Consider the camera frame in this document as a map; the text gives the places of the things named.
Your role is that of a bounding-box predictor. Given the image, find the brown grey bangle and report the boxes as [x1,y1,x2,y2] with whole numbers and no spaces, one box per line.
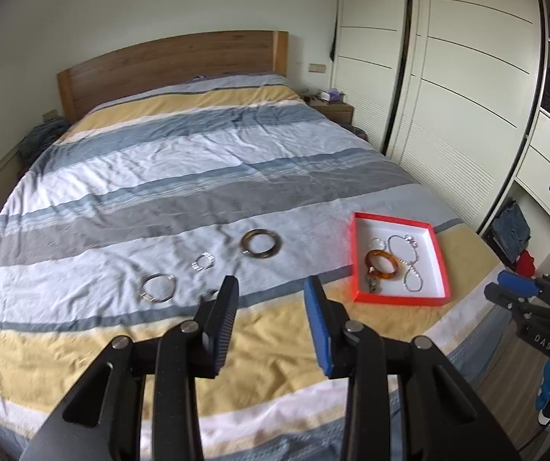
[240,229,284,259]

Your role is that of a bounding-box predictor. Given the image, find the red jewelry box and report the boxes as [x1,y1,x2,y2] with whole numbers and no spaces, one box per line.
[349,211,451,307]

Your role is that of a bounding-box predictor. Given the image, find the white sliding wardrobe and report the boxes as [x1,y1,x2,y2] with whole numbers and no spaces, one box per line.
[330,0,547,236]

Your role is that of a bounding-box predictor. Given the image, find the amber bangle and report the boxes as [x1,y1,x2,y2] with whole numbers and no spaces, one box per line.
[364,249,401,282]

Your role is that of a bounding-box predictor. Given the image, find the folded blue jeans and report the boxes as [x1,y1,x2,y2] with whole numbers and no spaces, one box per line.
[491,200,531,260]

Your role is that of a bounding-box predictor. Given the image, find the bed with striped duvet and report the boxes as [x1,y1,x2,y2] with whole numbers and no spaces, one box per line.
[0,72,506,461]

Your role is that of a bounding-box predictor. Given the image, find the wooden headboard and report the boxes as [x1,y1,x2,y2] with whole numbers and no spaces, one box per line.
[56,30,289,124]

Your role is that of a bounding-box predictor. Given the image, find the dark blue cloth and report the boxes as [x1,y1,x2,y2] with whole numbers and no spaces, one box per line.
[20,116,70,164]

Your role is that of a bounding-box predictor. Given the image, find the silver bangle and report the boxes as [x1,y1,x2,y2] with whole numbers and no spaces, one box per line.
[141,274,177,304]

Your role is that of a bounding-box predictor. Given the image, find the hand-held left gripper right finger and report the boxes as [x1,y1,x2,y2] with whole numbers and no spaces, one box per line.
[303,275,523,461]

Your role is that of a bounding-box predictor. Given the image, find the red cloth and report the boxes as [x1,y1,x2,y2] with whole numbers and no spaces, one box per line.
[515,250,537,277]

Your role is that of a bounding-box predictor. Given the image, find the wooden nightstand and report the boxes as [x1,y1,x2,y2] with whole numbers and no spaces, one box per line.
[308,98,355,126]

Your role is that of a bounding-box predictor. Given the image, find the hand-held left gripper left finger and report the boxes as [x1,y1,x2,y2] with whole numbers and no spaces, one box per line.
[18,275,240,461]

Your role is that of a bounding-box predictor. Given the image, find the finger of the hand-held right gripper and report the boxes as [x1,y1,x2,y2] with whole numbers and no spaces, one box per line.
[498,270,545,298]
[484,284,536,318]

